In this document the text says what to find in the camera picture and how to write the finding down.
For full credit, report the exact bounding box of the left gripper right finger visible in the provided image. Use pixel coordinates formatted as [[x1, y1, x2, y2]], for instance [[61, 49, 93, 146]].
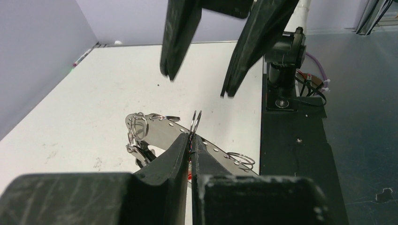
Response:
[[191, 142, 331, 225]]

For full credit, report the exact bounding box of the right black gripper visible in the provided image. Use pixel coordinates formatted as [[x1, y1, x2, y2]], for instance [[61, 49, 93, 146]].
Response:
[[160, 0, 299, 98]]

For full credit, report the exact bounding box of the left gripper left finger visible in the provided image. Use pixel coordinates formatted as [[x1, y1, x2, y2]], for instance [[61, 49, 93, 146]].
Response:
[[0, 134, 189, 225]]

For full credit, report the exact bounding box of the large silver keyring plate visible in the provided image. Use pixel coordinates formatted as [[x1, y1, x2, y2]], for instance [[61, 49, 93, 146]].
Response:
[[125, 112, 257, 176]]

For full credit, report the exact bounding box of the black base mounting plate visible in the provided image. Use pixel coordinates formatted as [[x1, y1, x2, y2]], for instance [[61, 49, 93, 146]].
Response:
[[260, 63, 349, 225]]

